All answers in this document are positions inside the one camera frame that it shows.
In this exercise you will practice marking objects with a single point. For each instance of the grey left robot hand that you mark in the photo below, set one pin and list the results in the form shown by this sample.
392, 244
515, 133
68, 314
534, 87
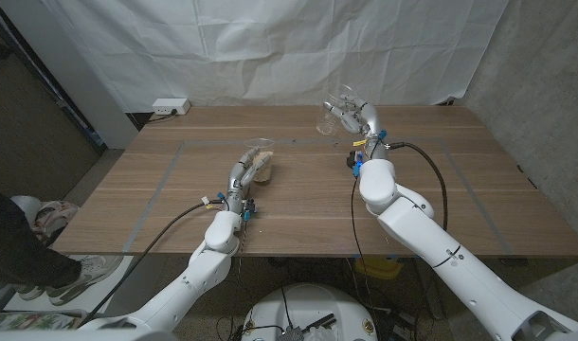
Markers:
239, 177

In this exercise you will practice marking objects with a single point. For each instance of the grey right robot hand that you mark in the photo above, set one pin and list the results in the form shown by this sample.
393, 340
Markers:
369, 120

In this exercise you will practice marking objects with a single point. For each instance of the brown sugar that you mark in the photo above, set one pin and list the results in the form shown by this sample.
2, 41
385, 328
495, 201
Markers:
265, 173

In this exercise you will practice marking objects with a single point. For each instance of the clear plastic cup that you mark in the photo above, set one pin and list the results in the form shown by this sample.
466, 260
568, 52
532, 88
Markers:
259, 143
327, 124

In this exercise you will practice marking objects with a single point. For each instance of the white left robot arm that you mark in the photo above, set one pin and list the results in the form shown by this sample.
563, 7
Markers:
194, 279

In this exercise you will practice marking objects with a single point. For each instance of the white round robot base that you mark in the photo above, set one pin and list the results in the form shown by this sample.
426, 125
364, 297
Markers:
308, 303

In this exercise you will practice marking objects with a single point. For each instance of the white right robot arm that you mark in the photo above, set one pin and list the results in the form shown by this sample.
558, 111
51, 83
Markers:
440, 256

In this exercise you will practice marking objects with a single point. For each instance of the white power strip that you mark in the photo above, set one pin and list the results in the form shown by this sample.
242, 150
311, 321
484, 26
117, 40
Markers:
170, 105

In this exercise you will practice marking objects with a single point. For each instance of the white creased backdrop sheet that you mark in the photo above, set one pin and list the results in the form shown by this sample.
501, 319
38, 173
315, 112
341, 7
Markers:
270, 47

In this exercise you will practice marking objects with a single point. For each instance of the yellow container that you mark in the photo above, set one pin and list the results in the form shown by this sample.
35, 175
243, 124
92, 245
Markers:
376, 267

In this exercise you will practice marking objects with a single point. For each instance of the black bar on base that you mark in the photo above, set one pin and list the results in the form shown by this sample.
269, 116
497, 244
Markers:
319, 321

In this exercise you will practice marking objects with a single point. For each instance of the grey mesh box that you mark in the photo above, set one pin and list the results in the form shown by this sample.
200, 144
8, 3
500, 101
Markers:
291, 334

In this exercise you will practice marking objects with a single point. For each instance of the white grey sneaker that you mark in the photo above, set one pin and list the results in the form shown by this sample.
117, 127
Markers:
30, 292
87, 277

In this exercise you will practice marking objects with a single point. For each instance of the grey table leg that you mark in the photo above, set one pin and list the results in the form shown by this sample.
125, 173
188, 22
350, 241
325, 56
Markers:
426, 293

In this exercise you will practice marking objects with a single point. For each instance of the white square pillar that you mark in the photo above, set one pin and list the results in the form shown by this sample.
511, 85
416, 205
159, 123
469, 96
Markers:
80, 85

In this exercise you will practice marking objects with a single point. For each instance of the patterned cloth bag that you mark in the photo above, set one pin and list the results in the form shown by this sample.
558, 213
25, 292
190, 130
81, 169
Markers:
54, 215

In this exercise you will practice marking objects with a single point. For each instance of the white round bucket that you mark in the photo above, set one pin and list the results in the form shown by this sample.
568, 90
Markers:
26, 206

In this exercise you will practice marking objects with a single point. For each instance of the white robot torso edge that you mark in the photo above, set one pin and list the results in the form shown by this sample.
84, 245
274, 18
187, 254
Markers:
80, 335

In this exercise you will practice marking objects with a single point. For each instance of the person's dark trouser leg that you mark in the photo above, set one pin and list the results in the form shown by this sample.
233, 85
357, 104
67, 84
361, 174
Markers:
14, 246

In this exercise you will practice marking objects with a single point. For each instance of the floral patterned fabric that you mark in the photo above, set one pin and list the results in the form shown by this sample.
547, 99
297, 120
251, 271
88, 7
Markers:
28, 321

